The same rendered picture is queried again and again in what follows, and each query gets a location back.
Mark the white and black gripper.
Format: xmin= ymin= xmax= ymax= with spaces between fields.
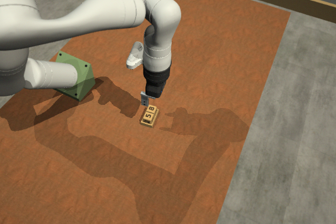
xmin=126 ymin=41 xmax=172 ymax=107

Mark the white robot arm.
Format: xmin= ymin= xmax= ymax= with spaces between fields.
xmin=0 ymin=0 xmax=181 ymax=97

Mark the tan number cube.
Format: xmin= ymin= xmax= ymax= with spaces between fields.
xmin=143 ymin=112 xmax=154 ymax=124
xmin=146 ymin=104 xmax=157 ymax=116

